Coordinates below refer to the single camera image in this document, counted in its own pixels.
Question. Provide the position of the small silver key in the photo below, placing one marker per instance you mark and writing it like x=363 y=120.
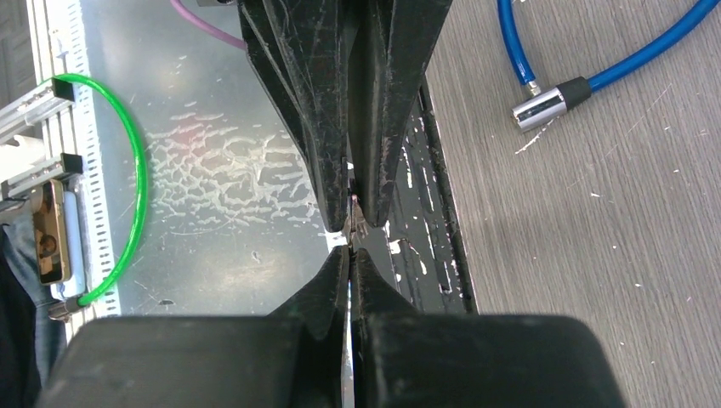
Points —
x=356 y=225

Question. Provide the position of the white slotted cable duct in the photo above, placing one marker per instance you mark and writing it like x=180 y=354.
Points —
x=58 y=43

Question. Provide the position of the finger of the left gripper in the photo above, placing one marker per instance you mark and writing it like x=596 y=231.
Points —
x=387 y=63
x=298 y=53

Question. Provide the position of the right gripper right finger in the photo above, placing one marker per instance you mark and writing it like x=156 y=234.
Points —
x=404 y=357

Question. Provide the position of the aluminium frame rail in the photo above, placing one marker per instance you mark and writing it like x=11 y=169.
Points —
x=25 y=166

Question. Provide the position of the smartphone in gold case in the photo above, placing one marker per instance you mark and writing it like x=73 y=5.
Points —
x=49 y=230

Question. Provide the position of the blue cable bike lock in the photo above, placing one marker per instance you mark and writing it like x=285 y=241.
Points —
x=544 y=106

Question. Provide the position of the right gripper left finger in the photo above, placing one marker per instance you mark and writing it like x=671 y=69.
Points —
x=291 y=357

